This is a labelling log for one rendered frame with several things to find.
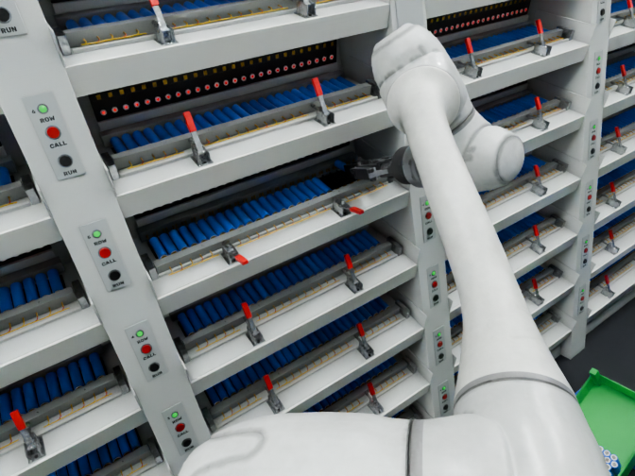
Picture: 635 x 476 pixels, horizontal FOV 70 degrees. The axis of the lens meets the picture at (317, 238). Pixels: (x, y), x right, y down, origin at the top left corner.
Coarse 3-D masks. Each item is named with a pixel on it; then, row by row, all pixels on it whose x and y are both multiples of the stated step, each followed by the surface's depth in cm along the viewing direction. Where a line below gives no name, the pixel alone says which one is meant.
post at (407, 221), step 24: (360, 48) 102; (384, 144) 108; (408, 144) 102; (384, 216) 120; (408, 216) 111; (432, 240) 115; (432, 264) 118; (408, 288) 122; (432, 312) 123; (432, 336) 126; (432, 360) 129; (432, 384) 132; (432, 408) 136
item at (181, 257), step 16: (336, 192) 102; (352, 192) 104; (304, 208) 98; (256, 224) 94; (272, 224) 95; (208, 240) 90; (224, 240) 90; (240, 240) 92; (176, 256) 86; (192, 256) 88; (160, 272) 85; (176, 272) 85
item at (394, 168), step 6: (402, 150) 86; (396, 156) 86; (402, 156) 85; (390, 162) 90; (396, 162) 86; (402, 162) 85; (384, 168) 89; (390, 168) 88; (396, 168) 86; (402, 168) 85; (384, 174) 90; (390, 174) 88; (396, 174) 87; (402, 174) 86; (402, 180) 87
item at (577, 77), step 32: (544, 0) 133; (576, 0) 126; (608, 0) 126; (608, 32) 130; (576, 64) 132; (576, 192) 147; (576, 256) 156; (576, 288) 162; (576, 320) 168; (576, 352) 176
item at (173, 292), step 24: (360, 144) 116; (288, 168) 107; (216, 192) 99; (384, 192) 106; (408, 192) 106; (144, 216) 93; (312, 216) 99; (336, 216) 99; (360, 216) 101; (264, 240) 93; (288, 240) 93; (312, 240) 96; (144, 264) 87; (216, 264) 88; (240, 264) 88; (264, 264) 92; (168, 288) 83; (192, 288) 84; (216, 288) 88; (168, 312) 84
